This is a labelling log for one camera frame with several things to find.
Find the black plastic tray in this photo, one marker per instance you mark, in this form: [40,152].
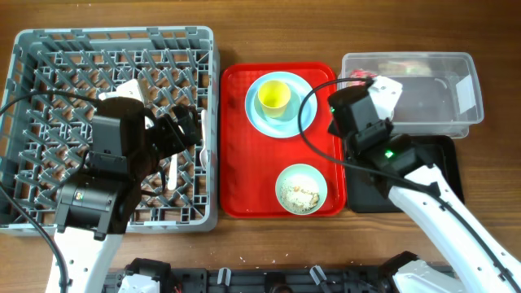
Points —
[364,198]

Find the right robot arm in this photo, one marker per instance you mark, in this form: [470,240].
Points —
[405,173]

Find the red plastic tray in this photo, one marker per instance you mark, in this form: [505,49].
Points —
[250,161]

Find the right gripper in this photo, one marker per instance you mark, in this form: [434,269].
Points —
[387,124]

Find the yellow plastic cup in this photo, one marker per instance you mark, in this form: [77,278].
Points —
[274,97]

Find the rice and nut leftovers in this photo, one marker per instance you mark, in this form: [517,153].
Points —
[300,193]

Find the mint green bowl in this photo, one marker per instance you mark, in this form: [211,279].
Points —
[308,170]

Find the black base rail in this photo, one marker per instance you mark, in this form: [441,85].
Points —
[361,278]

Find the red candy wrapper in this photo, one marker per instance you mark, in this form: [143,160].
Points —
[360,73]

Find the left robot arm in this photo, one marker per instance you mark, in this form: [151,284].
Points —
[96,203]

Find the clear plastic bin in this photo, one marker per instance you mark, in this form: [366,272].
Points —
[441,92]

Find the white plastic spoon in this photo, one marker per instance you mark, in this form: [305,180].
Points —
[172,177]

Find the white plastic fork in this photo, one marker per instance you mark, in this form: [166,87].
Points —
[203,155]

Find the small teal saucer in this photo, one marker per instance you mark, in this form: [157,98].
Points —
[289,114]

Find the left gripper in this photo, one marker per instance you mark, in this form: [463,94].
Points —
[175,142]

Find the grey dishwasher rack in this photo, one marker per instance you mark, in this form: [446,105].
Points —
[53,77]

